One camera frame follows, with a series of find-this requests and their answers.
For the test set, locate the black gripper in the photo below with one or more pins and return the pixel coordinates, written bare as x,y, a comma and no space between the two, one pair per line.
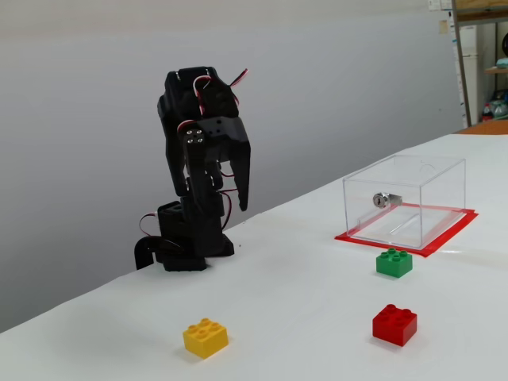
227,140

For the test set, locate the yellow lego brick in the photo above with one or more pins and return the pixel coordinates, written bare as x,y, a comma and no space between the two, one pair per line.
204,339

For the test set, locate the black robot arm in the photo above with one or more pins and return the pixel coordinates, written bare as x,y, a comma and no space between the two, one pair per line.
178,103

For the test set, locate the silver box lock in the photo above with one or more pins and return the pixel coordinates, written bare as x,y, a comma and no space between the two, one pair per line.
380,200

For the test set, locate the green lego brick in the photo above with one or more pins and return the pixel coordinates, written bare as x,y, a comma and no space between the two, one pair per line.
393,264

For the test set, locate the transparent acrylic box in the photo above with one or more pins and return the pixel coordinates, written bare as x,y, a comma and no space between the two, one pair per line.
436,186

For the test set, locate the red lego brick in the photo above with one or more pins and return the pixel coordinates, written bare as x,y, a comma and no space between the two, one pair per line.
393,327

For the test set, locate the black table clamp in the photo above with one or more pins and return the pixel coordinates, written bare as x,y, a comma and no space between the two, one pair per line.
142,254

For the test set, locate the yellow sticky note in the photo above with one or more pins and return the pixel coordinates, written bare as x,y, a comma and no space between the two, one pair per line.
443,26

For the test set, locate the white refrigerator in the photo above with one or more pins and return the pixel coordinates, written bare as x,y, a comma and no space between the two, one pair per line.
469,71

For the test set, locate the orange wooden table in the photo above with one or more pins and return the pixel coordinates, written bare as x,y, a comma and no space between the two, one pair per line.
488,127

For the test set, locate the cola bottle red cap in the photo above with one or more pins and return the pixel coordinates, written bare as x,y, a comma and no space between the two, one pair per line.
487,114

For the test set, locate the white paper label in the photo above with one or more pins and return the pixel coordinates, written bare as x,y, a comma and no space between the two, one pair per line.
438,5

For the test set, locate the green plastic bag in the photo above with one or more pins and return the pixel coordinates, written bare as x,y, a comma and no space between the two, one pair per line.
501,109

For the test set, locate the teal rounded object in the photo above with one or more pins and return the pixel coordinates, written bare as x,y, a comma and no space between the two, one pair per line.
503,62

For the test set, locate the metal shelf rack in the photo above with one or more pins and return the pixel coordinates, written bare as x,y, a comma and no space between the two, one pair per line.
480,15

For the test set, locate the red tape frame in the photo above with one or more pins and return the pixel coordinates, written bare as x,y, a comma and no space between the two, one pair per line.
444,241

